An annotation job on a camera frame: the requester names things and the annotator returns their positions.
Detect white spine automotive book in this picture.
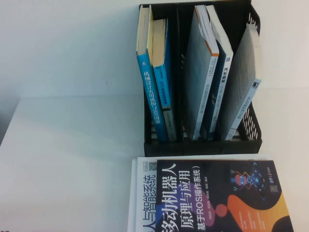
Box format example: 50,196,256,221
201,5,234,141

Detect grey book orange white spine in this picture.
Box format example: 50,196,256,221
182,4,220,141

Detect blue hardcover mechanical design book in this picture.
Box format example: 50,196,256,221
136,6,169,143

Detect grey cover light blue spine book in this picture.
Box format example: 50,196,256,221
217,23,263,141

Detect blue paperback yellowed pages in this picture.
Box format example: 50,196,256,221
151,18,178,142

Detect dark mobile robot ROS book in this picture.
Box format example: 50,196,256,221
155,159,295,232

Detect black plastic book stand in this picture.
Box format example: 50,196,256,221
139,0,263,157

